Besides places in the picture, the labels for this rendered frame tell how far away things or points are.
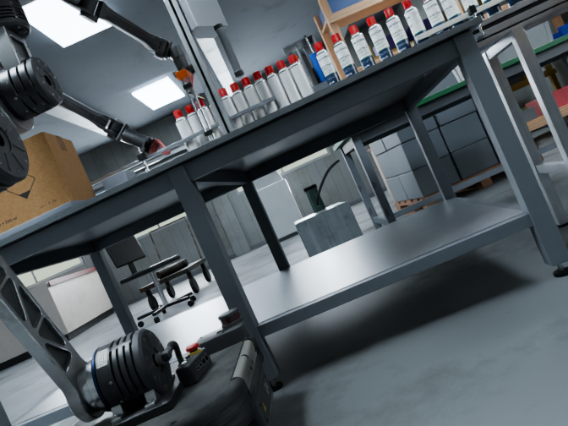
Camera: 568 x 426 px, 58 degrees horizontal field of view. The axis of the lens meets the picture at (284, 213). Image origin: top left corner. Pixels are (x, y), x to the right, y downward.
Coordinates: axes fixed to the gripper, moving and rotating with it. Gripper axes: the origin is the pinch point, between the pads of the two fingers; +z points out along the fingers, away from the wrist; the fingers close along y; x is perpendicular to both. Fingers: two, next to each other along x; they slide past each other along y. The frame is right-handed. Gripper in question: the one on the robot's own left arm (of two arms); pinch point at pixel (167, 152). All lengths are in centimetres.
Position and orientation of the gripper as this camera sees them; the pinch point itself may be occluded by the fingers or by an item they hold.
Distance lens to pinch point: 216.8
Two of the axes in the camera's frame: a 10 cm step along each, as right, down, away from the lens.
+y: 1.0, -0.7, 9.9
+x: -3.8, 9.2, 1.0
